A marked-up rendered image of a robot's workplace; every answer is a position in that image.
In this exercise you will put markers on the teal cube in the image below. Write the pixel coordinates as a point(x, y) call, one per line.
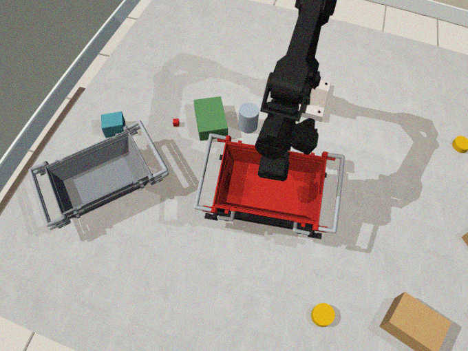
point(112, 123)

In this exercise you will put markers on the light grey cylinder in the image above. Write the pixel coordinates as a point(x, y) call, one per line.
point(248, 117)

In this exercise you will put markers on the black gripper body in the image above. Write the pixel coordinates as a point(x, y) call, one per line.
point(274, 169)

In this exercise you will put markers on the yellow round disc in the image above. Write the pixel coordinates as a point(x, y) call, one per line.
point(322, 314)
point(460, 144)

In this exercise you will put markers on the green rectangular block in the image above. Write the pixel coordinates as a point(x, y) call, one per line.
point(210, 117)

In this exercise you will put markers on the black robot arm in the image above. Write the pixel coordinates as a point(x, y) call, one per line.
point(290, 85)

